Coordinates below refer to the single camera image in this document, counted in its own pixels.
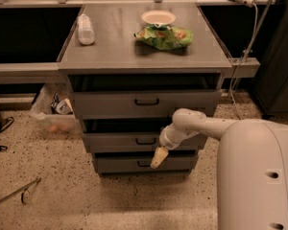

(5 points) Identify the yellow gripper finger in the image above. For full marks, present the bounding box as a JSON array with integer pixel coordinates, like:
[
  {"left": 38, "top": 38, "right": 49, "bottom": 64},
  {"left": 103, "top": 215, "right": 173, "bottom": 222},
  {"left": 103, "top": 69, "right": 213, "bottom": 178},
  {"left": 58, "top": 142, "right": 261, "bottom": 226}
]
[{"left": 151, "top": 147, "right": 169, "bottom": 169}]

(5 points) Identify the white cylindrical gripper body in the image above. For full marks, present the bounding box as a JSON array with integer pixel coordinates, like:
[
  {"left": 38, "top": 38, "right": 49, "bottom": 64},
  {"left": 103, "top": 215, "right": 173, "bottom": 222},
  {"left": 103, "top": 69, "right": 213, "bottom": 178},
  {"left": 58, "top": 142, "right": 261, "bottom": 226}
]
[{"left": 159, "top": 124, "right": 199, "bottom": 150}]

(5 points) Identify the grey drawer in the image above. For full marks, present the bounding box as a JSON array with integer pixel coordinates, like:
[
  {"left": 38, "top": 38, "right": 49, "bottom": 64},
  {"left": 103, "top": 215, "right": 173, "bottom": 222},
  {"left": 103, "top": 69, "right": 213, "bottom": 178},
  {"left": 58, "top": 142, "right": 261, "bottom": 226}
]
[
  {"left": 81, "top": 130, "right": 209, "bottom": 154},
  {"left": 92, "top": 150, "right": 198, "bottom": 174},
  {"left": 71, "top": 90, "right": 221, "bottom": 120}
]

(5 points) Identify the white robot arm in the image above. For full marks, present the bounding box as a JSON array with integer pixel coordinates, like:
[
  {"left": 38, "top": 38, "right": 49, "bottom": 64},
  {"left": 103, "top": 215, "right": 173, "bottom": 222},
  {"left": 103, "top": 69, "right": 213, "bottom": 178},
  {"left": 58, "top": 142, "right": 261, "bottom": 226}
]
[{"left": 151, "top": 108, "right": 288, "bottom": 230}]

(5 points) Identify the grey bottom drawer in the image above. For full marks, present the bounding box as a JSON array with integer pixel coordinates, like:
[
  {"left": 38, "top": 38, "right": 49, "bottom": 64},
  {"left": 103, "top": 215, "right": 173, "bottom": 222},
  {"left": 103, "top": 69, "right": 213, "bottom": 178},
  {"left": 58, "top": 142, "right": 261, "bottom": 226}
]
[{"left": 92, "top": 150, "right": 198, "bottom": 174}]

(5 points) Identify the grey top drawer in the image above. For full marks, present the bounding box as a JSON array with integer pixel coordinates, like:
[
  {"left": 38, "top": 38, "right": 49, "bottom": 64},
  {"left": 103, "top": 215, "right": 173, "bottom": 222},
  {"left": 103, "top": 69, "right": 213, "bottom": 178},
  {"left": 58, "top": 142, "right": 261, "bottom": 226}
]
[{"left": 71, "top": 90, "right": 221, "bottom": 120}]

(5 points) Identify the grey drawer cabinet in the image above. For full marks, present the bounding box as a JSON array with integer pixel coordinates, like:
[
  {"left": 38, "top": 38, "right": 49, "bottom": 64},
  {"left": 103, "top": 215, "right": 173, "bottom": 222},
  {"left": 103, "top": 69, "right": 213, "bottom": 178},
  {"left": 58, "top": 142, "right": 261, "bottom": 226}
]
[{"left": 56, "top": 2, "right": 232, "bottom": 177}]

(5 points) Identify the green chip bag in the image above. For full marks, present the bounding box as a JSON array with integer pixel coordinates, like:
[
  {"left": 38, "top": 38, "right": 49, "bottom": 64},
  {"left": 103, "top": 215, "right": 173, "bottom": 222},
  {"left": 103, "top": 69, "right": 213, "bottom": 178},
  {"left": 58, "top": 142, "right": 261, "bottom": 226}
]
[{"left": 133, "top": 25, "right": 193, "bottom": 51}]

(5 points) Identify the clear plastic storage bin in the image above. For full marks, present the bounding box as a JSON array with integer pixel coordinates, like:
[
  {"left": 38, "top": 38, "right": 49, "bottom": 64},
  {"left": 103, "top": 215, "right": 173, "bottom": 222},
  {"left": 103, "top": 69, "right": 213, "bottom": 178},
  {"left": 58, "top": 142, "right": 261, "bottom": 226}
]
[{"left": 30, "top": 83, "right": 80, "bottom": 133}]

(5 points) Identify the dark rolling cabinet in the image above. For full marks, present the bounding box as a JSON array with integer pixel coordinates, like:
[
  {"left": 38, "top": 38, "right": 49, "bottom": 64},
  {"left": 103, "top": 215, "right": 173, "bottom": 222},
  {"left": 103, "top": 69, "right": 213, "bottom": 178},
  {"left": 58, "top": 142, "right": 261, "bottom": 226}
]
[{"left": 251, "top": 0, "right": 288, "bottom": 118}]

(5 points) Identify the white paper bowl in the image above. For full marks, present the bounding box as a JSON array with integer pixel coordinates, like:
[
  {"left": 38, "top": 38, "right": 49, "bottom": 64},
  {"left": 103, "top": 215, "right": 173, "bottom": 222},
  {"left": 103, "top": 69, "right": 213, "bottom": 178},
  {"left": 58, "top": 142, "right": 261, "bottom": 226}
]
[{"left": 141, "top": 11, "right": 176, "bottom": 26}]

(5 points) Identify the metal rod with wheel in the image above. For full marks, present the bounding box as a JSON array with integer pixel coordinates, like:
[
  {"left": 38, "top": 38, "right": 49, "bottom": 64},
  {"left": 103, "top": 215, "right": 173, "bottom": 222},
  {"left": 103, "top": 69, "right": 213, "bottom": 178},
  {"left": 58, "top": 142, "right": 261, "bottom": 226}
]
[{"left": 0, "top": 177, "right": 41, "bottom": 205}]

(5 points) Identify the white power cable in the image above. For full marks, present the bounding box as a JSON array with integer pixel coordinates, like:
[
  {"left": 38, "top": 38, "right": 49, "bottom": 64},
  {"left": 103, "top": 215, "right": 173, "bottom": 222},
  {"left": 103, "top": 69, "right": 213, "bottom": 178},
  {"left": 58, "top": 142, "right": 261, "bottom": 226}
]
[{"left": 227, "top": 2, "right": 259, "bottom": 120}]

